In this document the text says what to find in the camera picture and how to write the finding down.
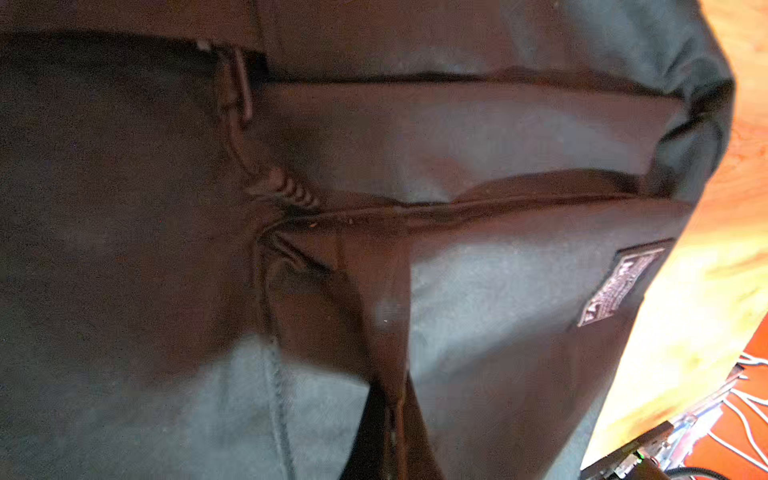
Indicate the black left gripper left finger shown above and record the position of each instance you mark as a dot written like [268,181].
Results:
[368,456]

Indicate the black student backpack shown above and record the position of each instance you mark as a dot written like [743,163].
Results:
[222,221]

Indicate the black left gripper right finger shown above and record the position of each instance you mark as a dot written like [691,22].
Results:
[415,449]

